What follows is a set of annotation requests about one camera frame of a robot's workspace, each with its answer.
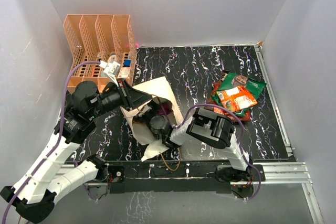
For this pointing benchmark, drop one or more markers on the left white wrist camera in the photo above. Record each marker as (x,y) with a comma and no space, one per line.
(111,70)

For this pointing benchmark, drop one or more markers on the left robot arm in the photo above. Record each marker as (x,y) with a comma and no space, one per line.
(35,195)

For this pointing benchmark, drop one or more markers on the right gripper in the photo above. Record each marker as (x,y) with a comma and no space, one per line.
(155,108)

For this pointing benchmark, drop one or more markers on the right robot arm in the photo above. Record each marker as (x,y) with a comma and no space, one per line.
(215,130)

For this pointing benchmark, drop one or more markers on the white box red label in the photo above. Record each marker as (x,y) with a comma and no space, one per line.
(124,72)

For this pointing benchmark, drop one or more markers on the brown paper bag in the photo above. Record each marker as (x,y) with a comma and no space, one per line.
(162,134)

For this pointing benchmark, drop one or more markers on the brown Kettle chips bag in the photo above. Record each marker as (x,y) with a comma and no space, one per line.
(215,86)

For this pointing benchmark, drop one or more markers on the aluminium frame rail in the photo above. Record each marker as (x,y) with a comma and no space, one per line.
(191,71)

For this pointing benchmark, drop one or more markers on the white bottle with label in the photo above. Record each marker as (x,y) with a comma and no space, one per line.
(113,58)

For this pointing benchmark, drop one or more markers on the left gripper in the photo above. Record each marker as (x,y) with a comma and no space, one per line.
(132,98)

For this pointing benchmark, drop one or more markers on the orange candy pack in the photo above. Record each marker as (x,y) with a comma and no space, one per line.
(236,99)

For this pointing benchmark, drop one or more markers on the blue stamp block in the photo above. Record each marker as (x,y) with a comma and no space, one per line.
(127,63)

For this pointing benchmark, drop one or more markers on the orange plastic file organizer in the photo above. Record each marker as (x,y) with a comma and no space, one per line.
(95,37)

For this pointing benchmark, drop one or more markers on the purple snack bag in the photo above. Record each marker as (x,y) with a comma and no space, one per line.
(165,109)

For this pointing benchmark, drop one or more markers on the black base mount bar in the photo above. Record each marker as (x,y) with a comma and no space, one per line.
(217,176)

